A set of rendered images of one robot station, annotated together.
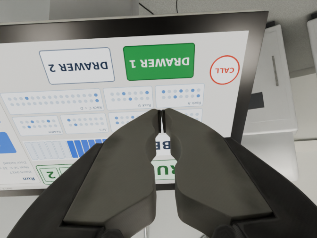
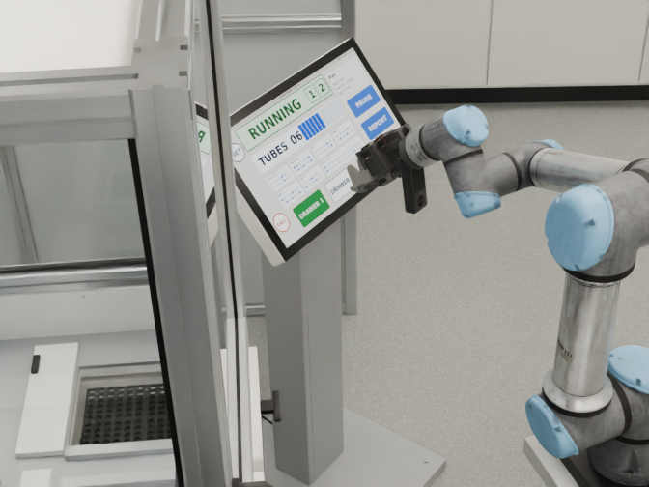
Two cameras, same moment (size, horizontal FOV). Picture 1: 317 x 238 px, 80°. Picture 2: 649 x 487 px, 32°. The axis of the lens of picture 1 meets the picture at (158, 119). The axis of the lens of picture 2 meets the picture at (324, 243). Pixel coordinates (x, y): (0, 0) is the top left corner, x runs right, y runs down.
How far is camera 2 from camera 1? 220 cm
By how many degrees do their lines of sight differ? 54
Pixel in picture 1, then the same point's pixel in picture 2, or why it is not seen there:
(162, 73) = (306, 203)
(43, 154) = (332, 106)
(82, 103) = (330, 161)
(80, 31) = (349, 204)
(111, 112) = (315, 163)
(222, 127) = (254, 186)
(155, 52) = (316, 213)
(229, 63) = (282, 227)
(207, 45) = (297, 230)
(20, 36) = not seen: hidden behind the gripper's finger
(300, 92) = not seen: outside the picture
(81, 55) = (343, 191)
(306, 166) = not seen: outside the picture
